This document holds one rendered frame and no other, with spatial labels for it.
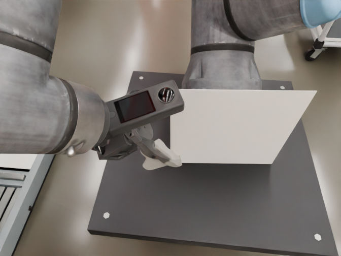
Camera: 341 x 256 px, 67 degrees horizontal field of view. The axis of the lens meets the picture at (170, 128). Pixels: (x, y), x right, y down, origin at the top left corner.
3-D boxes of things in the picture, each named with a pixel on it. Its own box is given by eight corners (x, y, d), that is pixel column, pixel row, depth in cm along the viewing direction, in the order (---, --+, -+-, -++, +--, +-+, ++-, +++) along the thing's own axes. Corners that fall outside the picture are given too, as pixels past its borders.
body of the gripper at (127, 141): (111, 123, 48) (54, 114, 37) (146, 100, 44) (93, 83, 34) (124, 161, 46) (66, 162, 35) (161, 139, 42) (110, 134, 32)
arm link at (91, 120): (67, 63, 30) (88, 138, 27) (98, 74, 34) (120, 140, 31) (24, 102, 33) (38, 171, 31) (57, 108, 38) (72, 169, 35)
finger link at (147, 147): (162, 150, 46) (129, 121, 42) (170, 146, 46) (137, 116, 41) (162, 170, 43) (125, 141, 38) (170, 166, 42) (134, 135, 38)
